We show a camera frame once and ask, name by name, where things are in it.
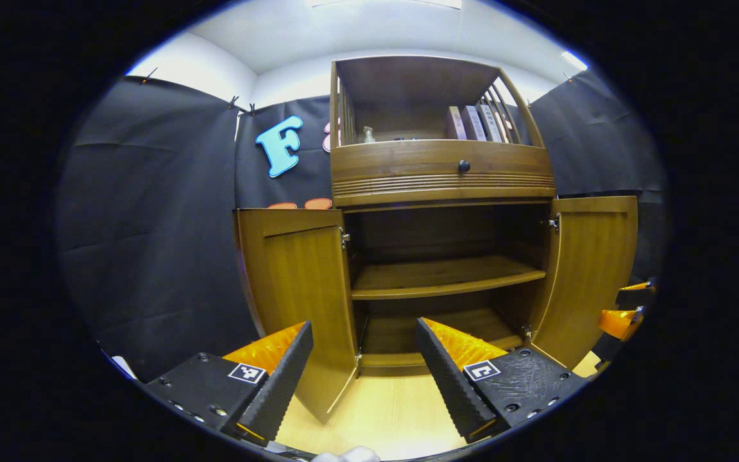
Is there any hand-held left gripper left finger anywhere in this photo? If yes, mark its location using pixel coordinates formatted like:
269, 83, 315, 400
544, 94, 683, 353
145, 321, 314, 443

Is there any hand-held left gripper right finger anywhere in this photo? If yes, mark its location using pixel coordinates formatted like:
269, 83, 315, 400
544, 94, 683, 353
416, 317, 591, 443

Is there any wooden shoe cabinet door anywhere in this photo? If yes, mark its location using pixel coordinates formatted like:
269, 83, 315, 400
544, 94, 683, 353
527, 196, 638, 371
235, 207, 361, 424

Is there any wooden double-door shoe cabinet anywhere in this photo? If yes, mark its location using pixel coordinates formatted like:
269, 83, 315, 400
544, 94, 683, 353
330, 55, 556, 379

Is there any black backdrop cloth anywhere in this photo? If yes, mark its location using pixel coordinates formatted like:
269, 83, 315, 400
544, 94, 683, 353
55, 69, 668, 382

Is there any wooden drawer with black knob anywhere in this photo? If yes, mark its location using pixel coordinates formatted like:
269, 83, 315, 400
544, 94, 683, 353
331, 140, 556, 207

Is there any ceiling light panel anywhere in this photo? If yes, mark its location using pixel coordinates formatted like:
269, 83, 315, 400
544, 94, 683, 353
309, 0, 463, 10

